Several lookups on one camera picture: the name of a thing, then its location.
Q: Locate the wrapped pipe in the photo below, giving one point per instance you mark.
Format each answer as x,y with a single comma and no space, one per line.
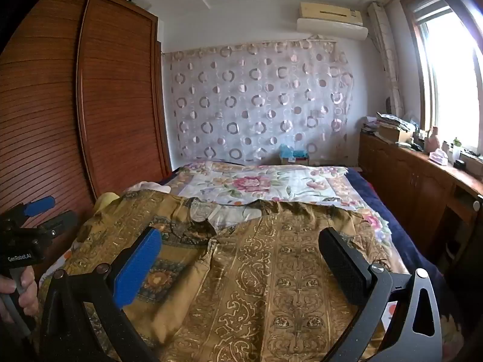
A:
385,64

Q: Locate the teal item on box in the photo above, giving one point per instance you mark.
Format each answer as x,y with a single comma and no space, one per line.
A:
294,154

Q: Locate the golden patterned shirt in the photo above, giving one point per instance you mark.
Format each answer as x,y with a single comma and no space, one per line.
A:
264,271

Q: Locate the cardboard box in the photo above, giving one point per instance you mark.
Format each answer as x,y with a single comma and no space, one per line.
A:
392,134

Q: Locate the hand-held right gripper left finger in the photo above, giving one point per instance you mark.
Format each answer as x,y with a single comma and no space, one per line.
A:
136,267

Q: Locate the yellow cloth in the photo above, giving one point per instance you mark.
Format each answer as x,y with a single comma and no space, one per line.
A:
105,201

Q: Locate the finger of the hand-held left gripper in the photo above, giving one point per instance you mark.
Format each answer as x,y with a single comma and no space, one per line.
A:
60,224
39,205

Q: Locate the wall air conditioner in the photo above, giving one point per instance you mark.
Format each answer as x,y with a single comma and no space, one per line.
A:
332,26

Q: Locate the pink bottle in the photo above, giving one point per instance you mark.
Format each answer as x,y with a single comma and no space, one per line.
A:
433,141

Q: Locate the navy blanket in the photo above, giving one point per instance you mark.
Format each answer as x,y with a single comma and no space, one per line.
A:
396,226

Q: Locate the small black box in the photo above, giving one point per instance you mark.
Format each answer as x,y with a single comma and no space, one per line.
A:
460,164

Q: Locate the wooden sideboard cabinet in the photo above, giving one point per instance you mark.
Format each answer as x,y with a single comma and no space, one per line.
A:
407,181

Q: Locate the circle-patterned curtain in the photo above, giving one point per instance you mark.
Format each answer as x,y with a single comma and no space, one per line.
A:
245,101

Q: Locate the green-capped bottle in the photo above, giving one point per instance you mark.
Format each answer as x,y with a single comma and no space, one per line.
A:
456,151

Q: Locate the pink tissue pack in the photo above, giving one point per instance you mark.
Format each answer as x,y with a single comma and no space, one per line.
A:
438,157

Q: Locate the floral bedsheet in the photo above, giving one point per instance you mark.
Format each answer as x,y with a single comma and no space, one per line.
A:
245,181

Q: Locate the wooden wardrobe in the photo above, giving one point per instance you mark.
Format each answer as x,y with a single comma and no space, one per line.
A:
113,101

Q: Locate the window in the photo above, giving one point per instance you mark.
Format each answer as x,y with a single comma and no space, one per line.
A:
452,83

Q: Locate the cream cloth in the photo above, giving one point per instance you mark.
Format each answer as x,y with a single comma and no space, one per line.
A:
145,185

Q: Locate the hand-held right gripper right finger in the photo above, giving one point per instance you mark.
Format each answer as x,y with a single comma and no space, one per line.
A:
345,267

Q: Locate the person's left hand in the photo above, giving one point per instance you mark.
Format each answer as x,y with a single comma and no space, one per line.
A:
30,294

